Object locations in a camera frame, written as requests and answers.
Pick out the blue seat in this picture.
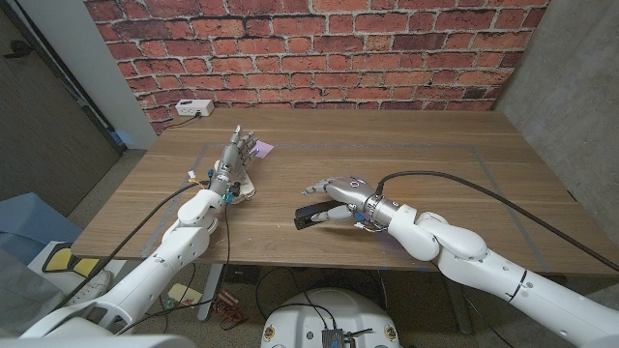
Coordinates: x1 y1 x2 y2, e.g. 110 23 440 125
0 191 83 265

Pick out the person in grey clothes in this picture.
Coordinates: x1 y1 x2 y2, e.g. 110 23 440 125
0 248 64 334

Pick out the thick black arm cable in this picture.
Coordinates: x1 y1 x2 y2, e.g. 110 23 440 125
55 181 212 310
375 170 619 273

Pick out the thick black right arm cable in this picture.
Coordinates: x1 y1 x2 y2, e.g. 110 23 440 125
375 170 619 273

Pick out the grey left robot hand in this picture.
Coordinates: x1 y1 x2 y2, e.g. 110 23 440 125
206 124 259 197

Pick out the red brick printed backdrop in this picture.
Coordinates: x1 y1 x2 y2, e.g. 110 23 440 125
82 0 552 135

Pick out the black door handle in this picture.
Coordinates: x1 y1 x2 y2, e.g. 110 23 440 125
3 39 34 60

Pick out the grey table leg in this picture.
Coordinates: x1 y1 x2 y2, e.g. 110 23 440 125
449 284 473 335
196 263 224 323

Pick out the small purple sticky note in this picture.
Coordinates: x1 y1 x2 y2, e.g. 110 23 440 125
251 139 275 160

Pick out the white shoe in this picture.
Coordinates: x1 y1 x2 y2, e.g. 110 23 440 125
65 270 112 305

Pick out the orange cable bundle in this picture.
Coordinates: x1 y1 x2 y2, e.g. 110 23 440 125
212 288 246 325

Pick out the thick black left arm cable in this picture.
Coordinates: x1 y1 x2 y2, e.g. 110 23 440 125
55 181 212 310

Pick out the white power strip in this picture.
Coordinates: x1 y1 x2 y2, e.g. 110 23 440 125
174 99 216 118

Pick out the black power strip cord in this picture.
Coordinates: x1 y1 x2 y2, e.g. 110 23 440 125
166 113 200 131

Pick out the black stapler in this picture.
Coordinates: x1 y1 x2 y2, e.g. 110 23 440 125
293 199 345 231

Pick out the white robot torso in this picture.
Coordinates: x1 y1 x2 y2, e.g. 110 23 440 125
259 288 401 348

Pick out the black box under table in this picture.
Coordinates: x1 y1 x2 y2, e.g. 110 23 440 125
222 264 260 286

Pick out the yellow paper sheet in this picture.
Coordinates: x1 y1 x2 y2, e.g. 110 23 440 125
167 282 203 309

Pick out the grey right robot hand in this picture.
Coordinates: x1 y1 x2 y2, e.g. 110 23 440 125
302 175 383 226

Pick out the yellow and black floor pad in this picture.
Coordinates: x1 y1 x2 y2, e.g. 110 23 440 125
42 241 101 277

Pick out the grey device on torso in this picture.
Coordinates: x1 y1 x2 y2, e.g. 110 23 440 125
321 328 345 348

